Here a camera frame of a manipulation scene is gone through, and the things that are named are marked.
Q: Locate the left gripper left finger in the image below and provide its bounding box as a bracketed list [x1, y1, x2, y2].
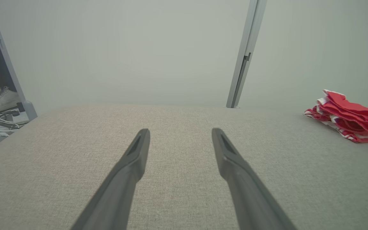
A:
[71, 129, 150, 230]

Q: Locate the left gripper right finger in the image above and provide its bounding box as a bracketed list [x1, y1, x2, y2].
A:
[212, 128, 296, 230]

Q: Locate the folded red white garment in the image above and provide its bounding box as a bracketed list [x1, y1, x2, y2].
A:
[304, 107, 368, 143]

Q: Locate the black trouser leg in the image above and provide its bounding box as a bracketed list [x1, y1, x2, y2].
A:
[0, 29, 17, 91]

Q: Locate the white cable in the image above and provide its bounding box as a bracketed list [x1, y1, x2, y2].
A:
[0, 113, 29, 138]

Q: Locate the grey partition post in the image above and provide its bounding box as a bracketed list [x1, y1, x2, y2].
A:
[0, 0, 38, 120]
[226, 0, 267, 109]

